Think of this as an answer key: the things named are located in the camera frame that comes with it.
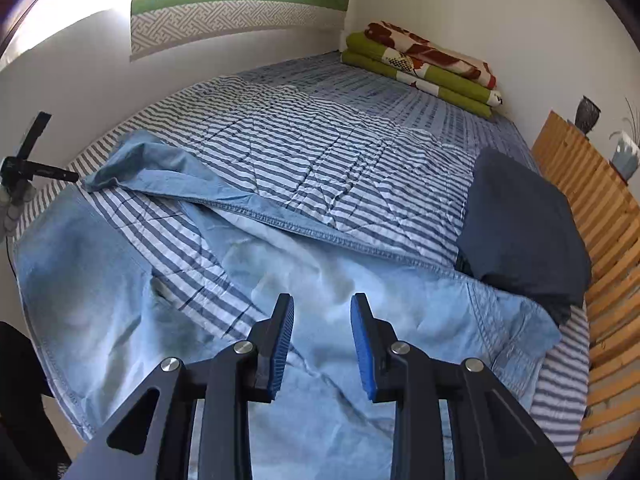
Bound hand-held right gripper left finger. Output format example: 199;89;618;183
62;292;296;480

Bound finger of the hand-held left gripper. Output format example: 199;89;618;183
30;164;80;184

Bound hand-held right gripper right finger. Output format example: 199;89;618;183
350;292;578;480

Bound light blue denim garment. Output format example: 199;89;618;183
14;130;563;480

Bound person's left hand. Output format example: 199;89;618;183
0;187;34;234

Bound blue white striped quilt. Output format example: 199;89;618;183
10;77;591;466

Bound navy folded garment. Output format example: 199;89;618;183
456;146;592;308

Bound black folded garment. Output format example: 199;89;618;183
454;252;586;326

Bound person's leg in black pants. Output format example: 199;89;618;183
0;320;73;480

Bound green folded cushions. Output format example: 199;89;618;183
220;52;543;181

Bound green folded quilt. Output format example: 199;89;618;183
346;31;502;106
341;50;496;120

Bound red floral folded blanket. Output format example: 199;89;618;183
364;21;498;90

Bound dark ceramic vase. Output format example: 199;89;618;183
574;95;601;136

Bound potted plant in pale pot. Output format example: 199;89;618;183
609;97;640;181

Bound black cable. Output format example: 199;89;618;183
4;232;19;286

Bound green landscape wall poster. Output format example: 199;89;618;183
130;0;358;62

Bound wooden slatted bed rail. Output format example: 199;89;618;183
530;110;640;480

